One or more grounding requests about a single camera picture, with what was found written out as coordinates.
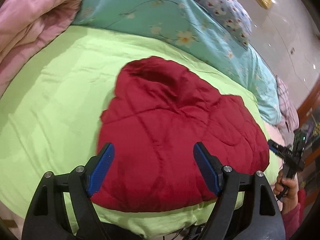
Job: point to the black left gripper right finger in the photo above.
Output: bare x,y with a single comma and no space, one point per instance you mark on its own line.
245,207

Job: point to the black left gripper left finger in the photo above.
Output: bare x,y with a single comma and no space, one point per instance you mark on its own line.
61,207

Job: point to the red puffer jacket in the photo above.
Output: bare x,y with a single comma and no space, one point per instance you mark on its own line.
159,111

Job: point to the person's red sleeve forearm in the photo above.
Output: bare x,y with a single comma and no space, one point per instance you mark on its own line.
292,220

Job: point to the person's right hand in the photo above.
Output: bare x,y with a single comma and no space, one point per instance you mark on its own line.
290,188

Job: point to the pink plaid cloth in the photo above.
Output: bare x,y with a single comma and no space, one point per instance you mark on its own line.
289,115

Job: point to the dark wooden cabinet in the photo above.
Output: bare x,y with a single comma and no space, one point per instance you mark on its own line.
308,114

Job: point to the teal floral quilt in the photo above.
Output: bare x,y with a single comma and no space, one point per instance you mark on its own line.
183,24

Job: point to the pink quilt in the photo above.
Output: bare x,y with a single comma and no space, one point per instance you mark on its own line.
27,26

